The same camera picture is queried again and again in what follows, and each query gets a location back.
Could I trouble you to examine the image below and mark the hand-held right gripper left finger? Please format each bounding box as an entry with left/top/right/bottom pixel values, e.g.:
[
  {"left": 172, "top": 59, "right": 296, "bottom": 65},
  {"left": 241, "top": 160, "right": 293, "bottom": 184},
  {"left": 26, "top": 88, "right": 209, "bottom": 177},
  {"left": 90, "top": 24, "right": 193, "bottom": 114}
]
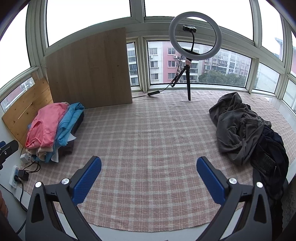
[{"left": 26, "top": 156, "right": 102, "bottom": 241}]

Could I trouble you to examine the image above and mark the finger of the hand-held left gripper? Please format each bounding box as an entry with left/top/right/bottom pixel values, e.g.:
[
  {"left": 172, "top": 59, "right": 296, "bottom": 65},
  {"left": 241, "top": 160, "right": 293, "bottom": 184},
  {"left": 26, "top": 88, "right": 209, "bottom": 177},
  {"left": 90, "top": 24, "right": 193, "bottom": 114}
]
[{"left": 0, "top": 140, "right": 19, "bottom": 171}]

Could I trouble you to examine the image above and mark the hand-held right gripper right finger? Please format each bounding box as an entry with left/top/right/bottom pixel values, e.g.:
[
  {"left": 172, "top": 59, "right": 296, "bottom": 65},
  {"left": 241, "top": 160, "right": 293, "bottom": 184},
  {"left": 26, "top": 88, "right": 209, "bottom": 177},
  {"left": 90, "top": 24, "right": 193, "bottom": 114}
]
[{"left": 196, "top": 156, "right": 273, "bottom": 241}]

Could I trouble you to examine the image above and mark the grey flower print T-shirt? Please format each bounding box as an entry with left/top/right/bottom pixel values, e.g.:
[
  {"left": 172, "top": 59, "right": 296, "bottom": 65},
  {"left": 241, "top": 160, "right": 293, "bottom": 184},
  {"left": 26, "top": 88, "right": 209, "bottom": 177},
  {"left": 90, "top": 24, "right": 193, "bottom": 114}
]
[{"left": 209, "top": 92, "right": 272, "bottom": 165}]

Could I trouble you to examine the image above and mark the white power strip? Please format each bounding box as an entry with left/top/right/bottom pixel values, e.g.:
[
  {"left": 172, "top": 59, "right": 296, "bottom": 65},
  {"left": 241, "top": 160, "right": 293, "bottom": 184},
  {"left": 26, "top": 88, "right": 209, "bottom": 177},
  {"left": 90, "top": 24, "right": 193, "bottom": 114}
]
[{"left": 9, "top": 164, "right": 22, "bottom": 189}]

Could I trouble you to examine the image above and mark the beige garment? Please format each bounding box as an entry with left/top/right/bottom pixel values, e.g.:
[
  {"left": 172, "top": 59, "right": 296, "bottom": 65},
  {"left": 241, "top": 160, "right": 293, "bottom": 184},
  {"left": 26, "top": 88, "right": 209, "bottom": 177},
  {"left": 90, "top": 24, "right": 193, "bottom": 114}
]
[{"left": 29, "top": 146, "right": 55, "bottom": 161}]

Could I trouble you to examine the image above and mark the dark brown garment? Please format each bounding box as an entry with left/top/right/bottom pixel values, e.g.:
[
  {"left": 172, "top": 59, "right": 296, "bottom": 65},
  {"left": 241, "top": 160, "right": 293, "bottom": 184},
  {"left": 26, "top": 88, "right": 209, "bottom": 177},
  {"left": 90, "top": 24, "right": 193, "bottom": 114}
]
[{"left": 58, "top": 111, "right": 85, "bottom": 158}]

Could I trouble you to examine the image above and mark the white garment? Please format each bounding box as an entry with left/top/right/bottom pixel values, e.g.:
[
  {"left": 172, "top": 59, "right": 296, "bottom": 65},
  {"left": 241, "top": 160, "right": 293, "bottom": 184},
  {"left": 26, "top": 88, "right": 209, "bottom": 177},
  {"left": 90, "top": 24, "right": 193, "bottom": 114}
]
[{"left": 51, "top": 134, "right": 77, "bottom": 163}]

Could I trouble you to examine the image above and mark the pine wood panel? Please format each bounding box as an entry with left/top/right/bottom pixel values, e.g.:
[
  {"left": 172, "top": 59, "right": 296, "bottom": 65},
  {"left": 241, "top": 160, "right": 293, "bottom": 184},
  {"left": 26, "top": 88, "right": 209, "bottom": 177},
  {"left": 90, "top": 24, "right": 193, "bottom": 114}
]
[{"left": 2, "top": 71, "right": 54, "bottom": 147}]

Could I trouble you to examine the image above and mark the pink garment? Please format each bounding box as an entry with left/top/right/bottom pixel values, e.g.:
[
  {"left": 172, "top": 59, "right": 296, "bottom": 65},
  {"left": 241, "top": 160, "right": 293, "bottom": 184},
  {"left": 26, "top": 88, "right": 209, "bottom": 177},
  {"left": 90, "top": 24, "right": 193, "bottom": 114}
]
[{"left": 25, "top": 102, "right": 70, "bottom": 149}]

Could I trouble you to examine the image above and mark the light blue garment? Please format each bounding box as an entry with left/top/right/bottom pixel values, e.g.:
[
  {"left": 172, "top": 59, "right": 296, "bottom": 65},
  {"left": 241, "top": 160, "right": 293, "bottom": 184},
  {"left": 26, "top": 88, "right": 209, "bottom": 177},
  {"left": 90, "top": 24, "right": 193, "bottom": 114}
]
[{"left": 30, "top": 103, "right": 85, "bottom": 163}]

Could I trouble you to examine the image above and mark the dark navy garment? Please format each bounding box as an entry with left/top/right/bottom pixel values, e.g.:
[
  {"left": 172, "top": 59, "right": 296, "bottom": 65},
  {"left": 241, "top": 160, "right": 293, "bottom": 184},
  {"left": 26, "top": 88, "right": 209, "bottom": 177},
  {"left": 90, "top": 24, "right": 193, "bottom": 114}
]
[{"left": 240, "top": 104, "right": 290, "bottom": 202}]

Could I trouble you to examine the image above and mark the pink plaid blanket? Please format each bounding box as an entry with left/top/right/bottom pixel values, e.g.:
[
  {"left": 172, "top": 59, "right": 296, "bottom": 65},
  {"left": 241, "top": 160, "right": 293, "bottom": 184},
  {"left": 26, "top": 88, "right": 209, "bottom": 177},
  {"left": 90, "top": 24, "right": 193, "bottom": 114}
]
[{"left": 23, "top": 89, "right": 294, "bottom": 232}]

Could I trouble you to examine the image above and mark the large wooden board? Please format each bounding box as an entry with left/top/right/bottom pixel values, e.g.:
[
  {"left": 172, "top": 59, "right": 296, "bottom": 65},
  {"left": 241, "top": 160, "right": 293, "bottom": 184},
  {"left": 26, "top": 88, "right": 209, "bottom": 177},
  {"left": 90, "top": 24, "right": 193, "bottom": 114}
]
[{"left": 46, "top": 27, "right": 133, "bottom": 109}]

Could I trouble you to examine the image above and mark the black phone holder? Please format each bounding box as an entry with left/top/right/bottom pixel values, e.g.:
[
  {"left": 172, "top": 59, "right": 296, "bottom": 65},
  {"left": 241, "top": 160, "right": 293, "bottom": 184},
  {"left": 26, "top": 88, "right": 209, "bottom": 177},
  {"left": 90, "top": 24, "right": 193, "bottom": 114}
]
[{"left": 183, "top": 24, "right": 197, "bottom": 52}]

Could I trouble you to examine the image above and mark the black power cable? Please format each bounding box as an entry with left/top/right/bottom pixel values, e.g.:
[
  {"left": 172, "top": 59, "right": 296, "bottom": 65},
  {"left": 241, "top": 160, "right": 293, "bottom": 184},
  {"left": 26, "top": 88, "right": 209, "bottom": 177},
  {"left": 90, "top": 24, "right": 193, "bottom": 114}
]
[{"left": 13, "top": 148, "right": 41, "bottom": 232}]

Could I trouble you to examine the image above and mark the black ring light cable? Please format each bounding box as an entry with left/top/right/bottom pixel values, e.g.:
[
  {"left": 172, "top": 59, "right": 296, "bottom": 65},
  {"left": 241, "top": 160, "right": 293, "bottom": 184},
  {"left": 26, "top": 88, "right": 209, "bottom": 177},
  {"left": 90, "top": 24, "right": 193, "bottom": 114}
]
[{"left": 132, "top": 59, "right": 185, "bottom": 99}]

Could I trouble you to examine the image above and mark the white ring light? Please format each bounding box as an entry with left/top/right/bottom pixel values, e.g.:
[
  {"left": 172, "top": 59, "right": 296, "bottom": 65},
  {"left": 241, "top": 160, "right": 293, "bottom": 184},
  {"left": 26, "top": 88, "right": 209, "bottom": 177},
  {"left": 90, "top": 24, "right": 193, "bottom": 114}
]
[{"left": 168, "top": 11, "right": 222, "bottom": 62}]

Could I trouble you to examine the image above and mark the white window frame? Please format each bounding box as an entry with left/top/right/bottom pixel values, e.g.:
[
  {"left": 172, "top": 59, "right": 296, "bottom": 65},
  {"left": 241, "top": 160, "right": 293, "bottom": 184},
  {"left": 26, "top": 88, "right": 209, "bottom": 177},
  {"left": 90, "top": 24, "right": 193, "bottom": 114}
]
[{"left": 0, "top": 0, "right": 296, "bottom": 114}]

